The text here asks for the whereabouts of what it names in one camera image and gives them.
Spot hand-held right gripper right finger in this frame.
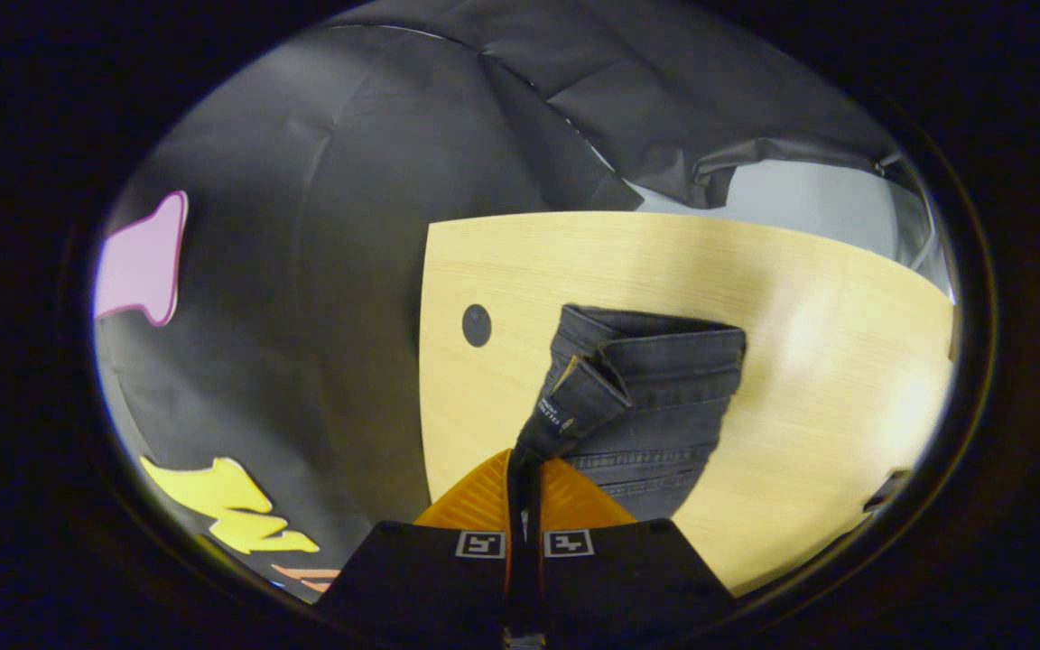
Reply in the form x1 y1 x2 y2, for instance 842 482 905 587
525 457 738 647

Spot dark grey jeans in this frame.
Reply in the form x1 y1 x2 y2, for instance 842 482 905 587
511 303 748 525

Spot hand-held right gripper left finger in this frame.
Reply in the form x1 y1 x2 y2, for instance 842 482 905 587
317 449 515 647

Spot black backdrop cloth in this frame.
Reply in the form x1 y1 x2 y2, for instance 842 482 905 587
91 0 936 601

